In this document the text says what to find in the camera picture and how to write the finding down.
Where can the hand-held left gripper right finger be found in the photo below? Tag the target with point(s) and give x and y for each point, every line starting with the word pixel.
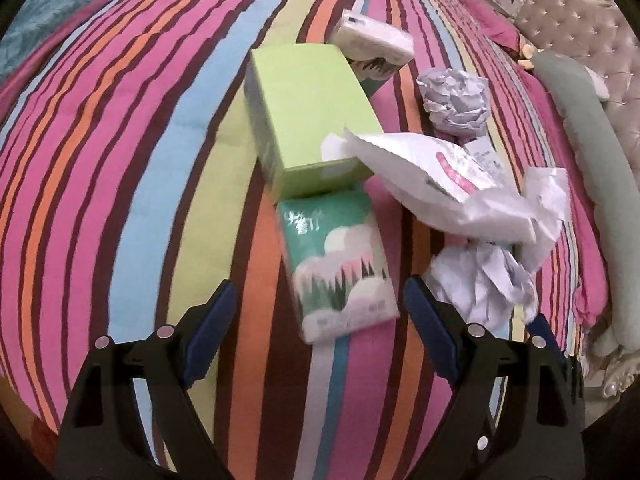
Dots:
pixel 431 332

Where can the small yellow object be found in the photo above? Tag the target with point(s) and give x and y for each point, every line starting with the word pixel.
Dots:
pixel 526 57

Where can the striped multicolour bed sheet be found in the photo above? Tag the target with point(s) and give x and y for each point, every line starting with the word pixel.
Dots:
pixel 150 160

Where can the cream tufted headboard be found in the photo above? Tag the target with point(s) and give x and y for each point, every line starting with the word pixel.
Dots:
pixel 575 15

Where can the lavender paper ball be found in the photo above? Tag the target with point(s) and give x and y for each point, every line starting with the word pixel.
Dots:
pixel 455 100

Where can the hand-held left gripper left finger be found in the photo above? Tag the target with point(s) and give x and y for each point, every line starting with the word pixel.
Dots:
pixel 210 332

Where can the light green cardboard box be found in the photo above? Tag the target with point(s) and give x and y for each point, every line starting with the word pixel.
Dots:
pixel 300 110

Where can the cream carved bed frame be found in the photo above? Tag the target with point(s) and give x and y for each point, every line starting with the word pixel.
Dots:
pixel 612 375

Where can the white pink print plastic wrapper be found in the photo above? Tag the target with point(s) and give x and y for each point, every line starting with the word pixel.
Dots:
pixel 430 180

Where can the long pale green pillow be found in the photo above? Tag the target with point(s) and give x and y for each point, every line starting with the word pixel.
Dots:
pixel 595 150

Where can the pink blanket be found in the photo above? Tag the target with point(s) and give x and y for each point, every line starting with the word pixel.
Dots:
pixel 580 210

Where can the white and green tissue pack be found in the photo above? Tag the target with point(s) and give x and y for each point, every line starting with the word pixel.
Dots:
pixel 372 35

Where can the teal cloud print tissue pack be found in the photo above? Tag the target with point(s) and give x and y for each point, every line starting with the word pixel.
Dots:
pixel 335 270

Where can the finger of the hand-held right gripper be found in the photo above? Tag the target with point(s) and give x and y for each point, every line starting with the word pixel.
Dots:
pixel 545 332

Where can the white paper ball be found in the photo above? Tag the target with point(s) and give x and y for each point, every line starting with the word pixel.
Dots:
pixel 480 285

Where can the white receipt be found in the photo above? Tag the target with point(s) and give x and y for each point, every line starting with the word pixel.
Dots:
pixel 547 205

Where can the teal patterned blanket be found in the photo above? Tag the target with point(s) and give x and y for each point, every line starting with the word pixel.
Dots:
pixel 40 25

